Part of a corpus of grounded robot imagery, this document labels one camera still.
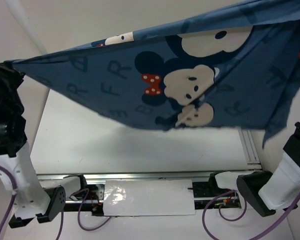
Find blue cartoon print pillowcase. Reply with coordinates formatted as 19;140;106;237
10;0;300;140

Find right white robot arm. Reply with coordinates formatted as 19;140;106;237
208;122;300;217

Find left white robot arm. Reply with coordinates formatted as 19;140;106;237
0;63;89;229

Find white cover sheet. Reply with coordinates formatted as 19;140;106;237
103;179;196;217

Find aluminium front rail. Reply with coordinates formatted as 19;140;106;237
37;169;261;182

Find aluminium side rail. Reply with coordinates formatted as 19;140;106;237
238;129;262;171

